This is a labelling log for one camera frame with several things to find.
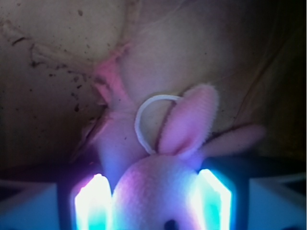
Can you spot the pink plush bunny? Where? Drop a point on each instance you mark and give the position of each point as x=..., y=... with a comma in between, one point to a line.
x=163, y=190

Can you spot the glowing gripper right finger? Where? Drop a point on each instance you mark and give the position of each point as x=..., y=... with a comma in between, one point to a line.
x=224, y=190

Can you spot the brown paper bag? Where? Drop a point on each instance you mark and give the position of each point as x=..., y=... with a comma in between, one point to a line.
x=252, y=51

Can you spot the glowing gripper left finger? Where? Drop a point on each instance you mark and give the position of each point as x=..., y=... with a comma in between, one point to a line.
x=84, y=201

